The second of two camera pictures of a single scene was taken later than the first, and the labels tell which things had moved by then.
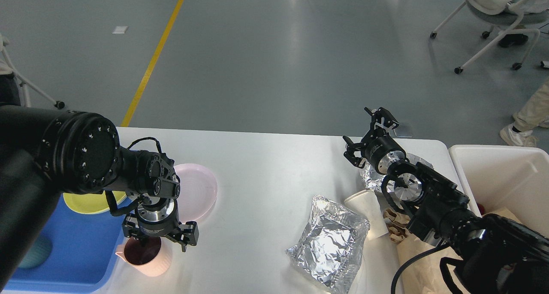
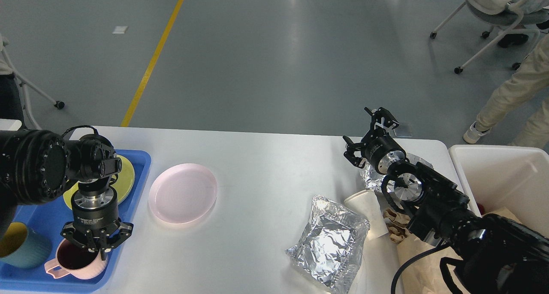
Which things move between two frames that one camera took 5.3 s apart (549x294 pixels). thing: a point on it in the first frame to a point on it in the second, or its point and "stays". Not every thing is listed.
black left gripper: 161,222 to 95,215
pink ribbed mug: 152,255 to 76,262
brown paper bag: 425,276 stays
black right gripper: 379,152 stays
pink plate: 198,191 stays
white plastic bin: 515,177 stays
